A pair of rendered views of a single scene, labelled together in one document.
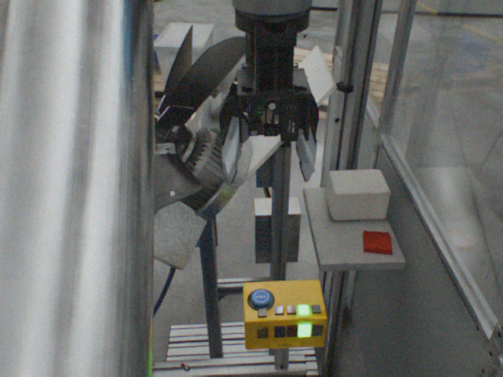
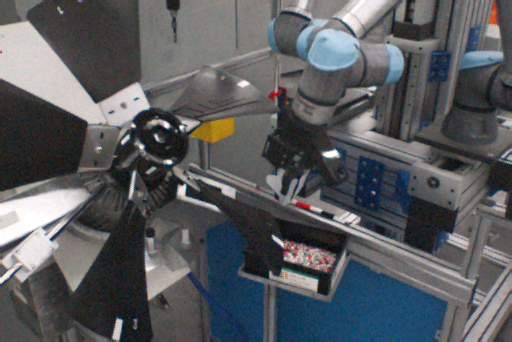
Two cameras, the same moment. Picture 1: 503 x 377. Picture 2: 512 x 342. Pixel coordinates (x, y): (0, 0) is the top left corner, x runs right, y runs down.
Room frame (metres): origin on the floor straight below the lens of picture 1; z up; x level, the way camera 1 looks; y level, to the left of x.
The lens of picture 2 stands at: (1.57, 1.01, 1.60)
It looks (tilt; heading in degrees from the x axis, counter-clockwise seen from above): 28 degrees down; 222
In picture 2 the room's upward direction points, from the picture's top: straight up
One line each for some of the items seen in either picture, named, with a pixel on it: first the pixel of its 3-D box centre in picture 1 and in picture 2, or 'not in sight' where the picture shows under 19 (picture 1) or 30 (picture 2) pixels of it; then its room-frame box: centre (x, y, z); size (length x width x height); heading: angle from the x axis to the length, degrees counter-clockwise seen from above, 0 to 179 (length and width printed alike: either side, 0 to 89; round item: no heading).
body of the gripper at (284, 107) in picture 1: (271, 74); not in sight; (0.45, -0.01, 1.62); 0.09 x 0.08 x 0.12; 3
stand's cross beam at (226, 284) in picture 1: (244, 286); (103, 339); (1.12, 0.05, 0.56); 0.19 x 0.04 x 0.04; 93
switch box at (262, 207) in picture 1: (276, 230); (37, 289); (1.21, -0.06, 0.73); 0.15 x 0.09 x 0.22; 93
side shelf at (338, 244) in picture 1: (348, 224); not in sight; (1.11, -0.28, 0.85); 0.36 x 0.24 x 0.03; 3
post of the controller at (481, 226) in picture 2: not in sight; (477, 240); (0.58, 0.78, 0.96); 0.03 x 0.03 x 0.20; 3
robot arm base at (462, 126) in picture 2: not in sight; (471, 117); (0.22, 0.59, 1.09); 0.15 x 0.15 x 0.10
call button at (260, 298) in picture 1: (261, 298); not in sight; (0.62, 0.00, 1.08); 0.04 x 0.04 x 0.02
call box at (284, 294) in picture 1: (283, 316); (203, 119); (0.63, -0.05, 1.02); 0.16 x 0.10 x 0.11; 93
